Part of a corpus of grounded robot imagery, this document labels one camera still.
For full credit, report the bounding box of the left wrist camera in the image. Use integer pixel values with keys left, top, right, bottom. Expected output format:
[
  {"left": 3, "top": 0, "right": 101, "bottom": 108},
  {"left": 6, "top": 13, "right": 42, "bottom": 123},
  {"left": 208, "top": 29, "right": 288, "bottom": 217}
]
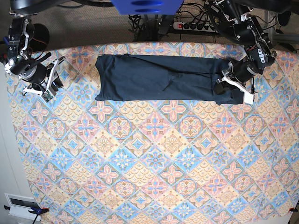
[{"left": 243, "top": 92, "right": 255, "bottom": 105}]

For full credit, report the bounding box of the white power strip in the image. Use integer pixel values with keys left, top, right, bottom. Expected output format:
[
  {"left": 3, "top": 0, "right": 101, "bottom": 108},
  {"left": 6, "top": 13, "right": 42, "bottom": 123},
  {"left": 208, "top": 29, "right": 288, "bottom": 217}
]
[{"left": 173, "top": 22, "right": 217, "bottom": 33}]

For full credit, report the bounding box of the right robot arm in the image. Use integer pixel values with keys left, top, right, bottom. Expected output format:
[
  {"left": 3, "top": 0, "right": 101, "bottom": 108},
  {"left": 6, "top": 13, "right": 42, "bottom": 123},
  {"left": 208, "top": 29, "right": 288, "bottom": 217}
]
[{"left": 4, "top": 15, "right": 65, "bottom": 102}]

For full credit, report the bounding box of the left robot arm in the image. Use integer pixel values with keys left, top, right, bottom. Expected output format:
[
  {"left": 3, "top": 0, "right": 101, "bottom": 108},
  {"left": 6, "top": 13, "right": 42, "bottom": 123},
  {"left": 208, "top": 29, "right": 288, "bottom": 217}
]
[{"left": 204, "top": 0, "right": 276, "bottom": 94}]

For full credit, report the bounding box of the orange clamp lower right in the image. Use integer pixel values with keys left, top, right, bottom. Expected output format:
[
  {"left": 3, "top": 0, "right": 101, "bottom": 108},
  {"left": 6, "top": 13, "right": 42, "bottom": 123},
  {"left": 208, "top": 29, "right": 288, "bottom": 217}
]
[{"left": 289, "top": 208, "right": 298, "bottom": 212}]

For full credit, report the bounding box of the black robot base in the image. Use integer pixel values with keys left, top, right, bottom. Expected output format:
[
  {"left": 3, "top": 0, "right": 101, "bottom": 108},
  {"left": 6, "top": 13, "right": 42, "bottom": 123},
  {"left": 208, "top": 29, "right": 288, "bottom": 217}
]
[
  {"left": 234, "top": 0, "right": 299, "bottom": 14},
  {"left": 10, "top": 0, "right": 68, "bottom": 15}
]

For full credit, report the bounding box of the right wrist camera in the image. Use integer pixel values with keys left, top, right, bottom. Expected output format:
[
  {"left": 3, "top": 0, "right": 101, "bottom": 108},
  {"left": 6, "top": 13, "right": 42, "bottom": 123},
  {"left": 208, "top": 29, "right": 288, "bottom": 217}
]
[{"left": 41, "top": 90, "right": 54, "bottom": 103}]

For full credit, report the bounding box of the patterned colourful tablecloth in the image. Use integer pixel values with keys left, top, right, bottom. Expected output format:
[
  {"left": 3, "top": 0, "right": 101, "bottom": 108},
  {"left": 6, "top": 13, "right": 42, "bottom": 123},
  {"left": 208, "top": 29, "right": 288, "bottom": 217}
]
[{"left": 6, "top": 42, "right": 299, "bottom": 224}]

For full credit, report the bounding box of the blue orange clamp lower left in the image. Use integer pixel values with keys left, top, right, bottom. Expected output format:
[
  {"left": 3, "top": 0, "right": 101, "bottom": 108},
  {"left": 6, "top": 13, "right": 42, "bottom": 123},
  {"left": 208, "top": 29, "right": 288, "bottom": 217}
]
[{"left": 3, "top": 205, "right": 49, "bottom": 224}]

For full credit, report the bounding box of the dark navy t-shirt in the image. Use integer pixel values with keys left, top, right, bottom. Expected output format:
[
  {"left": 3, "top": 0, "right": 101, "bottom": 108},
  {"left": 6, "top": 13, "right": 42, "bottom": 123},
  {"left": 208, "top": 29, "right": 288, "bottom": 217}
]
[{"left": 95, "top": 54, "right": 244, "bottom": 105}]

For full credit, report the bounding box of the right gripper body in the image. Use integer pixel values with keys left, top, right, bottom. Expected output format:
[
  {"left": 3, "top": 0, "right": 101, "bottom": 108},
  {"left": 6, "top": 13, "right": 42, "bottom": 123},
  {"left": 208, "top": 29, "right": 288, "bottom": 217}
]
[{"left": 22, "top": 56, "right": 65, "bottom": 96}]

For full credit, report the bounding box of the black round stool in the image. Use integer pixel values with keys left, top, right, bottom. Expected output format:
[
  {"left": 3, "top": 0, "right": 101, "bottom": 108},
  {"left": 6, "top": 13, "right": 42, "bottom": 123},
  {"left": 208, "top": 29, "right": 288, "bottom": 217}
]
[{"left": 29, "top": 23, "right": 50, "bottom": 52}]

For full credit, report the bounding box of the white wall outlet box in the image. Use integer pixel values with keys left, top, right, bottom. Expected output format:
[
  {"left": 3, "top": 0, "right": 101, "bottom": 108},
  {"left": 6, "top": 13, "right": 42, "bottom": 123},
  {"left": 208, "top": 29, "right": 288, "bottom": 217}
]
[{"left": 5, "top": 193, "right": 38, "bottom": 220}]

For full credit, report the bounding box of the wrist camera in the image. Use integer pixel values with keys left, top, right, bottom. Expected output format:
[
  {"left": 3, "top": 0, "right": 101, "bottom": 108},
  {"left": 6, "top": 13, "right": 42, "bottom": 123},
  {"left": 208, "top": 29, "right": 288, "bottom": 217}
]
[
  {"left": 243, "top": 92, "right": 255, "bottom": 105},
  {"left": 41, "top": 90, "right": 54, "bottom": 103}
]

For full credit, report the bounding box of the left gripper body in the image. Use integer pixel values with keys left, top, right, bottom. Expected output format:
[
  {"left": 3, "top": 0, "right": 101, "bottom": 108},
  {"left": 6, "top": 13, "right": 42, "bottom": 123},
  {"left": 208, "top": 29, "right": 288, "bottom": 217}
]
[{"left": 216, "top": 59, "right": 257, "bottom": 94}]

